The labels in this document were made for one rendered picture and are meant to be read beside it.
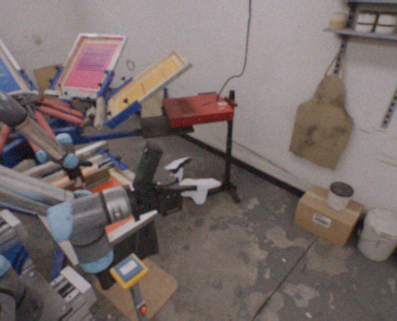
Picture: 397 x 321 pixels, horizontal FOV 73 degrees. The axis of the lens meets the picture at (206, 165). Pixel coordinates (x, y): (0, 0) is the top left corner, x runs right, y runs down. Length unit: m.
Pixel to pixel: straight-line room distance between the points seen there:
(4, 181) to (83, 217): 0.18
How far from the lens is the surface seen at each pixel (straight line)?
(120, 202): 0.59
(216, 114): 2.36
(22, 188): 0.69
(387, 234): 2.66
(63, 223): 0.59
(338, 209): 2.78
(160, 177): 0.62
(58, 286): 1.12
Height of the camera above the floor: 2.06
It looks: 35 degrees down
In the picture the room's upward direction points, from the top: straight up
